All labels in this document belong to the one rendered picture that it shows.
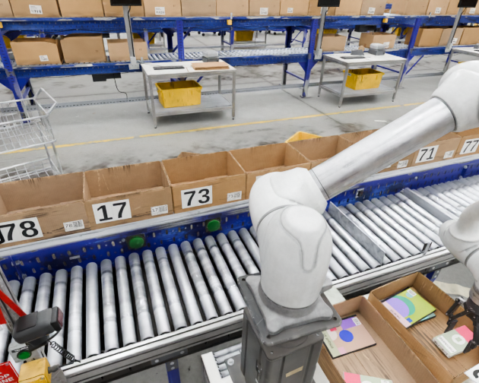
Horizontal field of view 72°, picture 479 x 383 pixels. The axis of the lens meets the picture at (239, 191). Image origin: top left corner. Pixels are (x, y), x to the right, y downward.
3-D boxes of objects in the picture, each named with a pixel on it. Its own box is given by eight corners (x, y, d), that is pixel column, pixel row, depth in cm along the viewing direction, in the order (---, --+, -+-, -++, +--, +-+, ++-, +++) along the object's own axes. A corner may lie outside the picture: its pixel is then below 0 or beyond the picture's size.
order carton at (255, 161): (245, 200, 181) (246, 173, 171) (227, 175, 204) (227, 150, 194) (307, 188, 193) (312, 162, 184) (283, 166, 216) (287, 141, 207)
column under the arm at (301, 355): (327, 404, 106) (348, 344, 89) (254, 439, 98) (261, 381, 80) (287, 336, 126) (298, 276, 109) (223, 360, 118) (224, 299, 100)
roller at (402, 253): (404, 265, 167) (407, 258, 164) (343, 209, 207) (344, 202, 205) (412, 263, 169) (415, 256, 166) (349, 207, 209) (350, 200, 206)
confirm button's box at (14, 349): (14, 365, 98) (6, 352, 94) (16, 356, 100) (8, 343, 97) (40, 357, 100) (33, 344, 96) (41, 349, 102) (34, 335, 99)
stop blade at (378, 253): (379, 265, 164) (385, 252, 159) (327, 213, 200) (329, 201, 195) (381, 265, 164) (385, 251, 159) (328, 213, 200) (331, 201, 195)
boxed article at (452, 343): (480, 344, 122) (483, 342, 121) (448, 358, 117) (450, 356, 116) (463, 327, 128) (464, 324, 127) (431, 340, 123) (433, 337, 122)
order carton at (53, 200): (-6, 250, 143) (-21, 219, 134) (7, 212, 166) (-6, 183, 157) (92, 231, 155) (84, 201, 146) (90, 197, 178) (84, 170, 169)
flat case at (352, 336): (375, 345, 124) (377, 343, 123) (332, 360, 119) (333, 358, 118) (354, 315, 135) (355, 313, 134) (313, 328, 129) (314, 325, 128)
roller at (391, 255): (394, 269, 165) (398, 261, 162) (334, 210, 205) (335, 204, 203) (402, 266, 167) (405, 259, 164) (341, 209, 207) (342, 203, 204)
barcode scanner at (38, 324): (71, 340, 97) (55, 320, 90) (26, 357, 94) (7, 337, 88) (71, 322, 102) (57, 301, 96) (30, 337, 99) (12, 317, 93)
